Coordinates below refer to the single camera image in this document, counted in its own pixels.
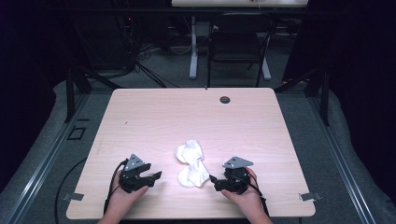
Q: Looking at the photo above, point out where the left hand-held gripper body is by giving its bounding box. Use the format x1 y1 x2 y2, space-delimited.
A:
119 153 152 194

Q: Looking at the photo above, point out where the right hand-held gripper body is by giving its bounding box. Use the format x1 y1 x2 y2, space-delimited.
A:
221 156 255 195

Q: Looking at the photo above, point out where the white sock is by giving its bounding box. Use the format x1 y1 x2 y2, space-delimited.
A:
177 158 210 189
175 139 205 166

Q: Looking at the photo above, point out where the person's left hand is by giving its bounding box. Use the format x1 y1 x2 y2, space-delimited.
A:
109 169 149 217

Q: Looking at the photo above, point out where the person's right hand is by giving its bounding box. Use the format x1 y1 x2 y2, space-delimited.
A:
220 167 266 217

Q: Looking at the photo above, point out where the black metal stand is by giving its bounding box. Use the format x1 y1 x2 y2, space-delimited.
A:
63 65 123 124
274 65 332 128

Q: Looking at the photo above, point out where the white desk with white legs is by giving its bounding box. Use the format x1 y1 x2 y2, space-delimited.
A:
170 0 309 81

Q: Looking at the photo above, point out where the black folding chair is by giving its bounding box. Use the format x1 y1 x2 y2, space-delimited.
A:
205 11 278 89

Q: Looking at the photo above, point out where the dark curtain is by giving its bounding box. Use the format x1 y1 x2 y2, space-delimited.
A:
0 0 68 194
284 0 396 197

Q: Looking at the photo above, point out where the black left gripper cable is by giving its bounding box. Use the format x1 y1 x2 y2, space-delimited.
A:
103 158 129 216

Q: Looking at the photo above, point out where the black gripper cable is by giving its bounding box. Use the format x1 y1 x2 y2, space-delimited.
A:
103 158 129 216
247 173 271 217

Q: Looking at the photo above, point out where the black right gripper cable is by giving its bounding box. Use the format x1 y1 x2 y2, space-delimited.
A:
247 173 271 217

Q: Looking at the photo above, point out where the grey metal bracket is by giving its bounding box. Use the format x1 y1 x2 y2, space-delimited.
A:
299 191 323 202
61 192 85 203

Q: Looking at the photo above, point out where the black cable on floor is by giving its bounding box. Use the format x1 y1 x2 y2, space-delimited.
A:
53 157 89 224

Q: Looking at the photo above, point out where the aluminium rail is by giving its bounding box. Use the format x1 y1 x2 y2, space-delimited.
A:
305 92 378 224
5 92 92 224

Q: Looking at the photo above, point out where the bundle of black cables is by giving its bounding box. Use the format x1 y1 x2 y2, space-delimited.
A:
115 14 182 89

